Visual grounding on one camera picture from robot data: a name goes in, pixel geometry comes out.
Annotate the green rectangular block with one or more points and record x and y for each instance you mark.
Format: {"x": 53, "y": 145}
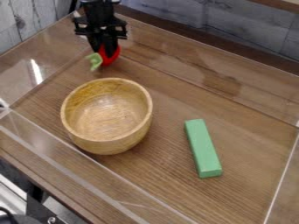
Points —
{"x": 202, "y": 150}

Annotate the light wooden bowl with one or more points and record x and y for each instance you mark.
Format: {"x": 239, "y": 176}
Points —
{"x": 106, "y": 115}

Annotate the red plush strawberry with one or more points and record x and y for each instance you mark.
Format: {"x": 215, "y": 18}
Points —
{"x": 98, "y": 59}

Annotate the clear acrylic tray wall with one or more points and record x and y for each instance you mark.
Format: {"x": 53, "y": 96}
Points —
{"x": 241, "y": 91}

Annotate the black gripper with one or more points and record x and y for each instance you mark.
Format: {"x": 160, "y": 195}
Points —
{"x": 98, "y": 12}

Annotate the black metal stand base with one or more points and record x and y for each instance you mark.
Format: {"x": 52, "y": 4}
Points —
{"x": 22, "y": 208}

